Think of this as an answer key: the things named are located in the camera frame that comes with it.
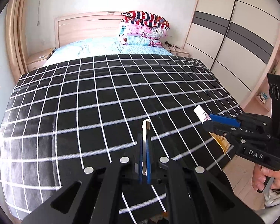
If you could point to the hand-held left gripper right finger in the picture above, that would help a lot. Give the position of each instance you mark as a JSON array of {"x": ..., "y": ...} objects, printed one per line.
[{"x": 148, "y": 162}]

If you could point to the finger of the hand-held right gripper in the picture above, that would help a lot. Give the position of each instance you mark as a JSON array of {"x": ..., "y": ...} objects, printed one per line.
[
  {"x": 224, "y": 119},
  {"x": 220, "y": 130}
]

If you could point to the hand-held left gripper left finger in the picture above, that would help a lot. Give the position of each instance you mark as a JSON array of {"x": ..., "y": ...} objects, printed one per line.
[{"x": 140, "y": 161}]

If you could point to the tan packet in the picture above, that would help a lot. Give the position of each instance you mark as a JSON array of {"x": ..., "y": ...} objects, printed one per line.
[{"x": 222, "y": 142}]

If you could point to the white packaging piece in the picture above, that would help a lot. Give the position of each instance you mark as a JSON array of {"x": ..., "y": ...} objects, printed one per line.
[{"x": 145, "y": 144}]

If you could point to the small white tube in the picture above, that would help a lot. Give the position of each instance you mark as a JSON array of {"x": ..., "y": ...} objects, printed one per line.
[{"x": 201, "y": 113}]

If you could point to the person's right forearm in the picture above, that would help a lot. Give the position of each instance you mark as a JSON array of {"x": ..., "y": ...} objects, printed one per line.
[{"x": 276, "y": 198}]

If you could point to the person's right hand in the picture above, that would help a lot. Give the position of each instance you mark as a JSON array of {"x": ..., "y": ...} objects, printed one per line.
[{"x": 258, "y": 179}]

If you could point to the blue booklets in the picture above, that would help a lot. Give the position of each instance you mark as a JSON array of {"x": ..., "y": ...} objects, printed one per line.
[{"x": 262, "y": 97}]

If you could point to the wooden corner shelf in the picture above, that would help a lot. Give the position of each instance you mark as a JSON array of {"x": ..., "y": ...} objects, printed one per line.
[{"x": 278, "y": 58}]

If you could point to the black white checked blanket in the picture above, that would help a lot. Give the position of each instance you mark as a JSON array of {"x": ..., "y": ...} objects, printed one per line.
[{"x": 84, "y": 109}]

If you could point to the wooden nightstand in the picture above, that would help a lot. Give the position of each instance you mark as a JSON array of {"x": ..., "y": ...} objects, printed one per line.
[
  {"x": 37, "y": 61},
  {"x": 180, "y": 51}
]

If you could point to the white grey sliding wardrobe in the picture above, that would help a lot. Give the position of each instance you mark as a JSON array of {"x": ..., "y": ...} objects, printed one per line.
[{"x": 224, "y": 28}]

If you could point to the light blue patterned pillow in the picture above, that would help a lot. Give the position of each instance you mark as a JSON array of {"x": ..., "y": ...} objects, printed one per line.
[{"x": 140, "y": 41}]

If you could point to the wooden headboard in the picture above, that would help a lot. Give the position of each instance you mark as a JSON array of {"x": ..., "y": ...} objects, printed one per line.
[{"x": 84, "y": 28}]

